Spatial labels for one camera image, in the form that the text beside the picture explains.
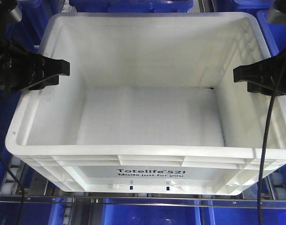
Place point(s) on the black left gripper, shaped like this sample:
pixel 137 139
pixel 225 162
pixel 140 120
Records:
pixel 19 68

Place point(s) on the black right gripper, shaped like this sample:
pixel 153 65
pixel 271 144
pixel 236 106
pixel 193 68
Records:
pixel 260 72

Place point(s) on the white plastic Totelife tote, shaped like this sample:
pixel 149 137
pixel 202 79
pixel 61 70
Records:
pixel 150 105

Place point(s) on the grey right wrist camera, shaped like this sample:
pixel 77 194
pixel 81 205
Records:
pixel 277 12

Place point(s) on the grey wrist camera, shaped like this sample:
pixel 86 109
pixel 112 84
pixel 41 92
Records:
pixel 277 12
pixel 10 11

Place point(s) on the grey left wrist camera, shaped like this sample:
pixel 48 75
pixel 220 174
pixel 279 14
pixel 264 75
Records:
pixel 10 11

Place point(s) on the steel shelf front rail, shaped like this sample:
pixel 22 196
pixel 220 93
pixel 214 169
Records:
pixel 131 200

